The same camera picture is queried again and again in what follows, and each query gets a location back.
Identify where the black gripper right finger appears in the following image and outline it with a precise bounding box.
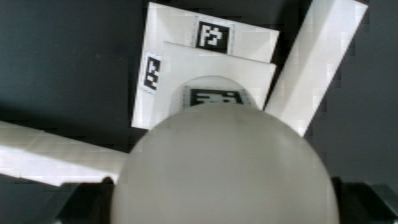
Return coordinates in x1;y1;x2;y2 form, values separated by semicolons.
333;177;398;224

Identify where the white lamp bulb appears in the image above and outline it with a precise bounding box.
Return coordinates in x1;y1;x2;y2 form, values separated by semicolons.
111;87;342;224

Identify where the white lamp base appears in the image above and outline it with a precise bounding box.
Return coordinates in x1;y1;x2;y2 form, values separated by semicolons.
132;3;280;129

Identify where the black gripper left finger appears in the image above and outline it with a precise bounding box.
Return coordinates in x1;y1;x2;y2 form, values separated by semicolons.
42;177;114;224

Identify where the white wall bar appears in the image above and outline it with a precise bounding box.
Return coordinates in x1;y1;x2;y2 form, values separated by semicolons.
0;121;129;186
266;0;369;135

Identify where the white front wall bar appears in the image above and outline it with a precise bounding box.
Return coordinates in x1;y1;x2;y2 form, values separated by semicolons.
0;121;129;186

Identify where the white right wall bar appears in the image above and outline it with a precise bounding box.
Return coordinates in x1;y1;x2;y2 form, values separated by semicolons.
266;0;369;135

